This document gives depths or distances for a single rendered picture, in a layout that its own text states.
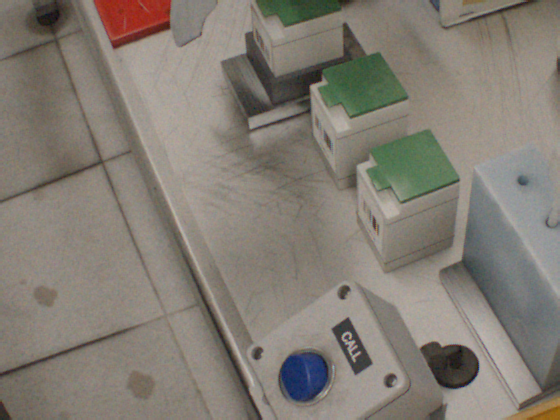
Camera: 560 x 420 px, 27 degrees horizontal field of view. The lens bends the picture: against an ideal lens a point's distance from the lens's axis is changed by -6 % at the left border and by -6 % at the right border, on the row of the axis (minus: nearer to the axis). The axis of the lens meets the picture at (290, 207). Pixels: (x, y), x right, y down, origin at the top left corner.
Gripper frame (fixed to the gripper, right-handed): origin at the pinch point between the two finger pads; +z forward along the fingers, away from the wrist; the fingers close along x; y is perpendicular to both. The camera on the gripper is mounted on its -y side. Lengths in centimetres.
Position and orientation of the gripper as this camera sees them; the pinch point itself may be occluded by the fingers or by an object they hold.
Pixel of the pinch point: (296, 18)
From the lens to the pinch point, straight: 75.9
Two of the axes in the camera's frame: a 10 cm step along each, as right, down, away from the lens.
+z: 0.4, 5.8, 8.2
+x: -9.3, 3.3, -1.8
